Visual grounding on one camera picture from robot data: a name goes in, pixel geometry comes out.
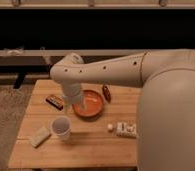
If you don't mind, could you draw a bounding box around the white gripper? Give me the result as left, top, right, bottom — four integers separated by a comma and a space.
61, 83, 87, 112

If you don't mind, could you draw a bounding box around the brown snack bar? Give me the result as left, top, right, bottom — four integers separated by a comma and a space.
46, 94, 63, 110

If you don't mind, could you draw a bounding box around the orange ceramic bowl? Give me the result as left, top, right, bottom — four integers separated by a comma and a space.
73, 90, 104, 118

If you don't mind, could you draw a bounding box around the white printed packet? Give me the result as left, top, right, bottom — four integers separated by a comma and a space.
116, 122, 137, 138

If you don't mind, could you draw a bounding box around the wooden table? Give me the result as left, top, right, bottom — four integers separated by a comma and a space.
8, 80, 140, 169

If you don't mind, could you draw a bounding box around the white ceramic cup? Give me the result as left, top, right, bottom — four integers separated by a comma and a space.
51, 116, 71, 141

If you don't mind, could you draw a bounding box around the small white ball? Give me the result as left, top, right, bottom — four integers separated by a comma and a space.
107, 124, 113, 132

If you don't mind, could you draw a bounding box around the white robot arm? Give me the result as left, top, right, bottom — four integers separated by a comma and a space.
50, 49, 195, 171

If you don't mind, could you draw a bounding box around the dark brown packet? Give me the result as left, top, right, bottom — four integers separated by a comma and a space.
102, 85, 111, 103

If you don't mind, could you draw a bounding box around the black table leg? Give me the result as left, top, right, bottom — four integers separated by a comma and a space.
13, 72, 27, 89

